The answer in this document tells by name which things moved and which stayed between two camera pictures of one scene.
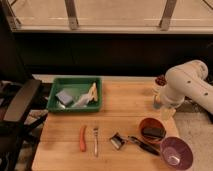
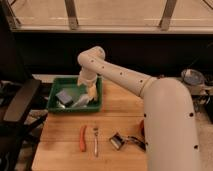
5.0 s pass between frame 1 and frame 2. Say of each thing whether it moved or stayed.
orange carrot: stayed
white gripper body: moved
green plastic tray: stayed
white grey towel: stayed
